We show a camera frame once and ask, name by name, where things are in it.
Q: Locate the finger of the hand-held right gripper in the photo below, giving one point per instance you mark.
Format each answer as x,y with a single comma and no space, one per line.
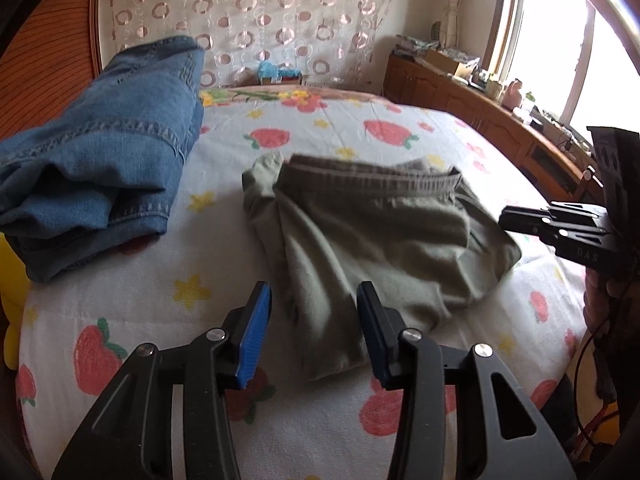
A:
590,250
525,220

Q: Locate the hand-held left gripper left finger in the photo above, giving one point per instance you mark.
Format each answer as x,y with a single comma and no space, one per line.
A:
255,335

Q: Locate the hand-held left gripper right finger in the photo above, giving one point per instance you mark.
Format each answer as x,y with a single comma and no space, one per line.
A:
372,335

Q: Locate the olive green pants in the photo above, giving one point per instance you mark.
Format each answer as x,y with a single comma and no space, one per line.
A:
375,240

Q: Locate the person's right hand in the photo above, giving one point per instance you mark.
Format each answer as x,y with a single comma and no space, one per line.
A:
595,300

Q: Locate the floral printed bed sheet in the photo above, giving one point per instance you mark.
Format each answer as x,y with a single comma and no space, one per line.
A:
200,240

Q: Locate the pink figurine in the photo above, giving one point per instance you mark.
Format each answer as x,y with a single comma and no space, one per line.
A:
513,94

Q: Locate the wooden low cabinet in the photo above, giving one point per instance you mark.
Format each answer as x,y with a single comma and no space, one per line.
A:
440,92

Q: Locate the wooden framed window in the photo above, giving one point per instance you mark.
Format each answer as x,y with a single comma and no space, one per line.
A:
550,40

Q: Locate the cardboard box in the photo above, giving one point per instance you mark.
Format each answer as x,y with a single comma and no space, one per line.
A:
445,62

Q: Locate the cream window curtain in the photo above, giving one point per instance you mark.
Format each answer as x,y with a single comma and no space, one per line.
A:
452,5

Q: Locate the blue denim jeans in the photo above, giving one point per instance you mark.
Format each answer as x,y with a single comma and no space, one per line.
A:
110,160

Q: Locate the yellow plush toy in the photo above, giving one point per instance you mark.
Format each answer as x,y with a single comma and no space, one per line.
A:
12,300

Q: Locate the blue tissue pack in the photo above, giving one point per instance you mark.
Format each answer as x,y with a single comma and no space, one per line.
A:
272,72

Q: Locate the circle patterned sheer curtain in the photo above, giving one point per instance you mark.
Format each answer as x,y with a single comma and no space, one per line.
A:
250,10

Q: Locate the wooden slatted wardrobe panel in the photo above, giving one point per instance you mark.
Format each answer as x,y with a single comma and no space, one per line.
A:
45,50

